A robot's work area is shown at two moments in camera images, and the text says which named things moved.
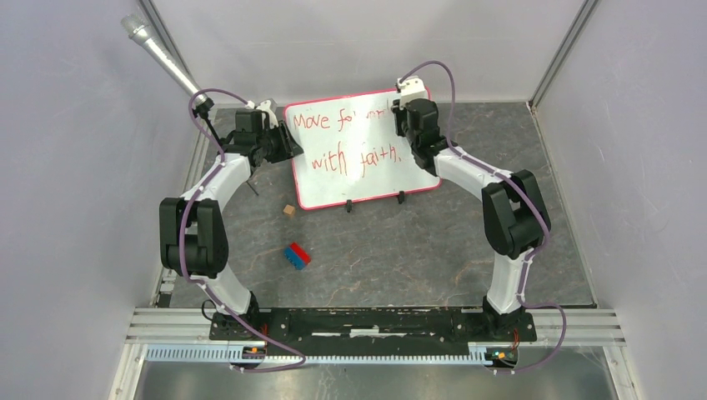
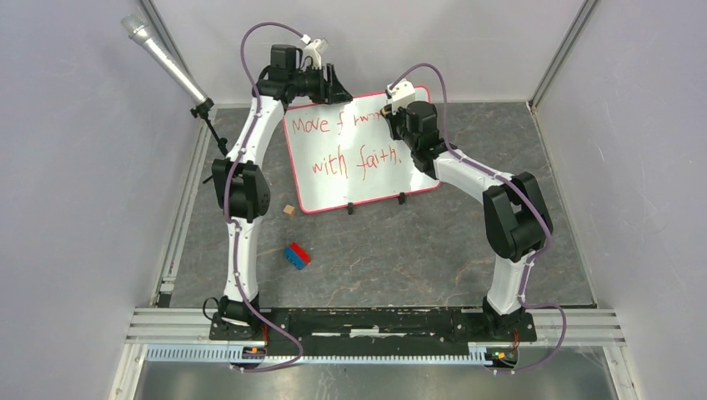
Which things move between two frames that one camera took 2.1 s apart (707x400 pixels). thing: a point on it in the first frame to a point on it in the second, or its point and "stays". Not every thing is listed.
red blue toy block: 297,257 stays
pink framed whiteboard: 351,152 stays
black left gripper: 288,147 to 339,94
